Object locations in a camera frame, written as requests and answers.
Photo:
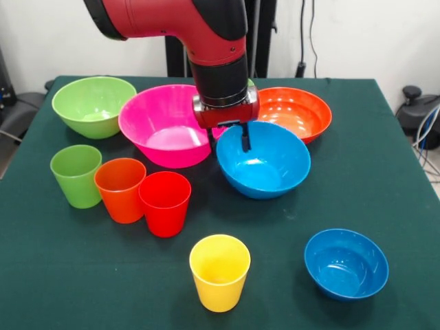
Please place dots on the orange bowl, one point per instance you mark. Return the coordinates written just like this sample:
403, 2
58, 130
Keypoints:
295, 110

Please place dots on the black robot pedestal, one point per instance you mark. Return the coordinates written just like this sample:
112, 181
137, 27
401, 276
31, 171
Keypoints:
261, 34

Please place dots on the green cup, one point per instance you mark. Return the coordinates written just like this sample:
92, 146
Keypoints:
75, 178

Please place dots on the small dark blue bowl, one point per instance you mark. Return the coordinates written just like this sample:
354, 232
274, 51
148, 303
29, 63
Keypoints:
347, 268

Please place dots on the black wheeled base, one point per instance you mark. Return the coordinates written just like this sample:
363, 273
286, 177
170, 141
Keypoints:
24, 110
419, 113

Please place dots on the red cup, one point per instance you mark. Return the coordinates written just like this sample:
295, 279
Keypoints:
165, 209

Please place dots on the yellow cup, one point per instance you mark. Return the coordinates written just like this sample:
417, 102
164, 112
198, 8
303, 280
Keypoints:
220, 275

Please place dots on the orange cup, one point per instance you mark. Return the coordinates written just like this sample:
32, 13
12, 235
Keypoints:
117, 196

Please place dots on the large pink bowl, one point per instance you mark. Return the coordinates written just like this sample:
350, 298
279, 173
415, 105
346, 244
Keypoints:
161, 120

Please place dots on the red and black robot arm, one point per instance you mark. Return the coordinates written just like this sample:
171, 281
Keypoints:
165, 17

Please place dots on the large green bowl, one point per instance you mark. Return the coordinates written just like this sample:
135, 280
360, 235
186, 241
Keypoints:
93, 103

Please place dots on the light blue bowl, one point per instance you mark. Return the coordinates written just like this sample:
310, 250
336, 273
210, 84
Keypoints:
264, 172

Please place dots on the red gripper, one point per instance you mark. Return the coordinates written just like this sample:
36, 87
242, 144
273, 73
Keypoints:
223, 117

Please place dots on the dark green table cloth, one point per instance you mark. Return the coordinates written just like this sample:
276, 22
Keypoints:
343, 192

